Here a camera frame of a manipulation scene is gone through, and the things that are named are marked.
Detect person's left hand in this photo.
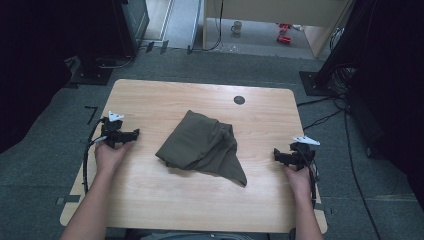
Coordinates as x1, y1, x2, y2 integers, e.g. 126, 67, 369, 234
94, 141, 134, 175

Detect grey floor tape strip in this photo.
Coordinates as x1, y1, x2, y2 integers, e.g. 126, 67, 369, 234
55, 194, 82, 205
314, 202, 334, 216

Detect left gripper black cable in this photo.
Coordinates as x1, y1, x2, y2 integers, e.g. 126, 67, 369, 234
82, 118, 108, 195

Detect person's right hand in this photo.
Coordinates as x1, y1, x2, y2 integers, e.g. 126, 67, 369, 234
283, 164, 316, 201

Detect hanging black cable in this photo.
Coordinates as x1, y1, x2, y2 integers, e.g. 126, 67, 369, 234
202, 0, 225, 53

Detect black metal stand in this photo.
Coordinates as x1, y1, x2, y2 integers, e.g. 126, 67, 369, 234
298, 0, 383, 98

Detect light wooden furniture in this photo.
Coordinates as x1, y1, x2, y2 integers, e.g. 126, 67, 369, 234
202, 0, 355, 60

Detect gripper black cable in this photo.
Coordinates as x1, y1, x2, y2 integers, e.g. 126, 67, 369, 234
82, 118, 108, 195
299, 149, 320, 210

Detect long black floor cable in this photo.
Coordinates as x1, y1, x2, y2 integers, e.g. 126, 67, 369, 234
342, 105, 383, 240

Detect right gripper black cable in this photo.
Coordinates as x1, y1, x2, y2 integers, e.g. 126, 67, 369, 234
299, 149, 320, 210

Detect grey mug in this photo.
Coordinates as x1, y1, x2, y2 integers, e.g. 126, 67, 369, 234
230, 20, 244, 35

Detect black cabinet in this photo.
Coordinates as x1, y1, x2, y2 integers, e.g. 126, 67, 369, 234
111, 0, 150, 58

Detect olive green shorts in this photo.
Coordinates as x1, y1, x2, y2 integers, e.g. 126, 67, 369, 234
155, 109, 248, 187

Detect bundle of black cables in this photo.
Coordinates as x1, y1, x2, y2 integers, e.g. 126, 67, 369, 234
329, 62, 356, 98

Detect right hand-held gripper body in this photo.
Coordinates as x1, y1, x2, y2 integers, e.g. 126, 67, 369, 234
289, 135, 321, 172

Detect person's grey clothing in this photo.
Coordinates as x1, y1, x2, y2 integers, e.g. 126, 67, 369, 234
124, 228, 272, 240

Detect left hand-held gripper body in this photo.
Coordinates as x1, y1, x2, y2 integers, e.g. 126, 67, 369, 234
99, 111, 130, 150

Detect black stand base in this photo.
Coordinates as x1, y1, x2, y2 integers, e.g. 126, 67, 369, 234
67, 55, 115, 86

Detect black curtain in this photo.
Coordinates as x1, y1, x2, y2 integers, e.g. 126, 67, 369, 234
0, 0, 116, 155
346, 0, 424, 212

